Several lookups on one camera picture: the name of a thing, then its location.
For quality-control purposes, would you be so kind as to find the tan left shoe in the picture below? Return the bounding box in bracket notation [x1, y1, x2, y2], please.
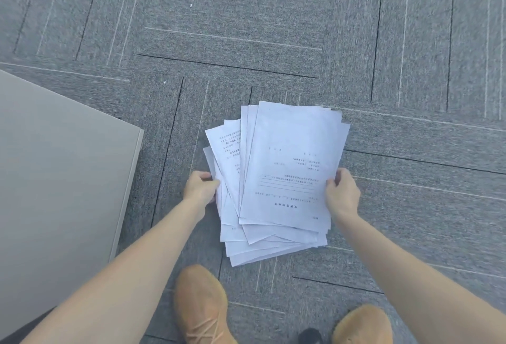
[174, 264, 238, 344]

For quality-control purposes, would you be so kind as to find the person's left forearm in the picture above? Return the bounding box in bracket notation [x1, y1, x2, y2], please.
[20, 198, 206, 344]

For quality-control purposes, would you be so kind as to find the stack of white printed papers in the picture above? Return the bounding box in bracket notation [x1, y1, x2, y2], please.
[203, 101, 351, 268]

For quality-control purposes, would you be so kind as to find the tan right shoe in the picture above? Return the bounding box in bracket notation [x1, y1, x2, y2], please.
[331, 304, 393, 344]

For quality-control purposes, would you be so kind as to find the tan shoe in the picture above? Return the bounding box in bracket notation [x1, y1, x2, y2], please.
[174, 264, 238, 344]
[331, 304, 393, 344]

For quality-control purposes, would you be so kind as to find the person's left hand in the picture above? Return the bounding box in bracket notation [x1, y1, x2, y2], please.
[183, 171, 221, 212]

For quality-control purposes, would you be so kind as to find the person's right hand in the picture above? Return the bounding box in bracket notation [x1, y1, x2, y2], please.
[324, 167, 362, 222]

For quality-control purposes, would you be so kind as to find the person's right forearm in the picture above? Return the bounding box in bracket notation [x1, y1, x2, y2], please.
[331, 213, 506, 344]

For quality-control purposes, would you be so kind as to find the beige table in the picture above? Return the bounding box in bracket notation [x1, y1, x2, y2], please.
[0, 69, 145, 340]

